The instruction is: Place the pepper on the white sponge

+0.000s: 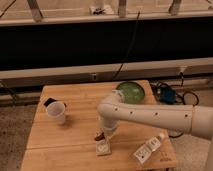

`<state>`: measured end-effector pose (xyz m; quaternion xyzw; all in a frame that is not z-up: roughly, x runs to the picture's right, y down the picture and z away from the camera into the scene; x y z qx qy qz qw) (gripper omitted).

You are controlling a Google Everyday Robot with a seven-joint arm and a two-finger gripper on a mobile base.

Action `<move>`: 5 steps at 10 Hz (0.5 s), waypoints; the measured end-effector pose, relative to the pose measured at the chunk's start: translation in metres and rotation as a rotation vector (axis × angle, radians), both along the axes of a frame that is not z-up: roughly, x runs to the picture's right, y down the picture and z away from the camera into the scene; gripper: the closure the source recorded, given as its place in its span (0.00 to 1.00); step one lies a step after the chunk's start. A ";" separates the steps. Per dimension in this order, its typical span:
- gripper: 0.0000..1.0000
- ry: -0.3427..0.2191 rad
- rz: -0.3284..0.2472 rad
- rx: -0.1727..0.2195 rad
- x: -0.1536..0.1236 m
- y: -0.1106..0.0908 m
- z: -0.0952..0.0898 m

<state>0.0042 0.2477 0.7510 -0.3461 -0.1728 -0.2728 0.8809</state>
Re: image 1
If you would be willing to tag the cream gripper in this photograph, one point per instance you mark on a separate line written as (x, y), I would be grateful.
(108, 133)

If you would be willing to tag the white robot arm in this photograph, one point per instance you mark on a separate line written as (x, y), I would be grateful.
(189, 119)

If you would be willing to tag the white sponge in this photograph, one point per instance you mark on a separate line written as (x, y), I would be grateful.
(103, 147)

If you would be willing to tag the wooden table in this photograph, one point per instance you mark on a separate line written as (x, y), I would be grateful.
(71, 147)

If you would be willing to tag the green bowl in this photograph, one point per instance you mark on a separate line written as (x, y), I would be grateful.
(133, 92)

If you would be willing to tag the small black object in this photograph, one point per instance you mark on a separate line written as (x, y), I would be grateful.
(49, 101)

